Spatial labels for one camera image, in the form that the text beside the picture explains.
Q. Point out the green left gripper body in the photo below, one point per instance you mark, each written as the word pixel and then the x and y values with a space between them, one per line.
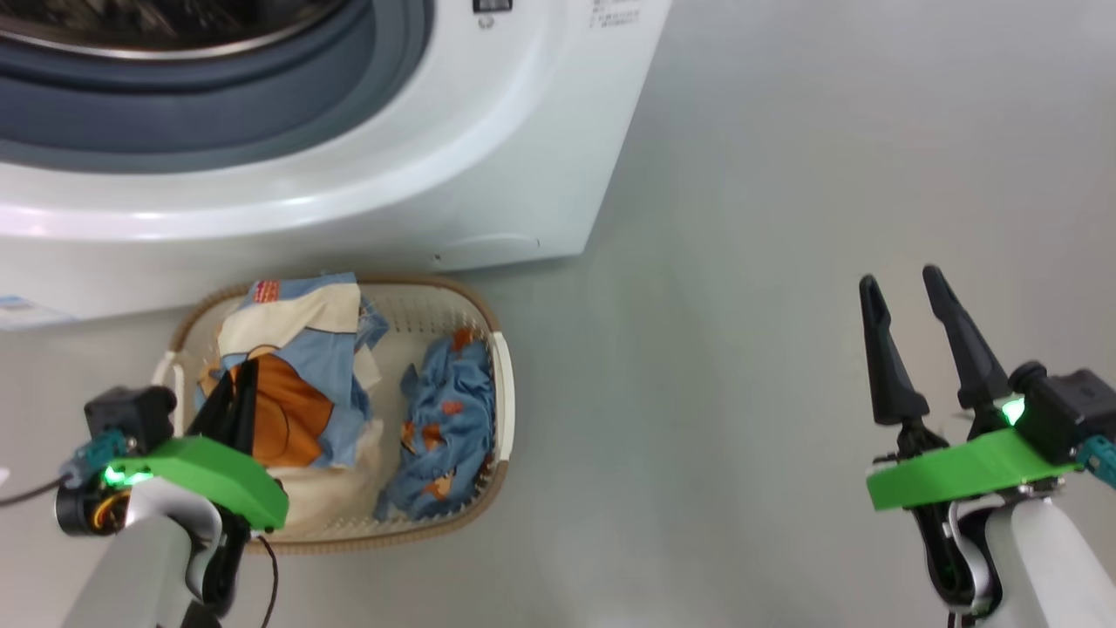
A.
pixel 218 471

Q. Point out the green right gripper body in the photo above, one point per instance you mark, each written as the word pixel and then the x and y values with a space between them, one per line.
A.
pixel 959 471

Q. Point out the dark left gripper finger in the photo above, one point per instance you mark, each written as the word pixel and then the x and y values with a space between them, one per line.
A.
pixel 218 410
pixel 247 410

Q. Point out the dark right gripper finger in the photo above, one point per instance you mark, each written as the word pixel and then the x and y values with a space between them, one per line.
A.
pixel 972 366
pixel 888 375

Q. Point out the orange blue cream garment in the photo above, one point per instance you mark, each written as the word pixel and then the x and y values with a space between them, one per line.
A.
pixel 292 419

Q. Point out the blue bear print garment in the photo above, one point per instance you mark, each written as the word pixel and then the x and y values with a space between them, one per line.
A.
pixel 453 419

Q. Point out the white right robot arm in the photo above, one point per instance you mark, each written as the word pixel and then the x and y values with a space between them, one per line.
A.
pixel 1046 567

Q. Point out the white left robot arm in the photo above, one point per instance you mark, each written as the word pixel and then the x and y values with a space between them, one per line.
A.
pixel 139 567

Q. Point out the cream plastic laundry basket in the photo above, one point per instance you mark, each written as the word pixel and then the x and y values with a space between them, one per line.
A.
pixel 418 314

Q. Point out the white washing machine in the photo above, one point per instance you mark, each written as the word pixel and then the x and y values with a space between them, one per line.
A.
pixel 436 174

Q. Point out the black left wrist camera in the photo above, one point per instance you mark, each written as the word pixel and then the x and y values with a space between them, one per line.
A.
pixel 131 414

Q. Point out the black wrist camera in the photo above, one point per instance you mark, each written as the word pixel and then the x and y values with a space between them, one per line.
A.
pixel 131 414
pixel 1068 410

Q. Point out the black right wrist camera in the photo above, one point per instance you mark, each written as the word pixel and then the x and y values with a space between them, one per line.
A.
pixel 1068 410

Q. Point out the teal right camera plug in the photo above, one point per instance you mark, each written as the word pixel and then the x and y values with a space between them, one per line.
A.
pixel 1100 458

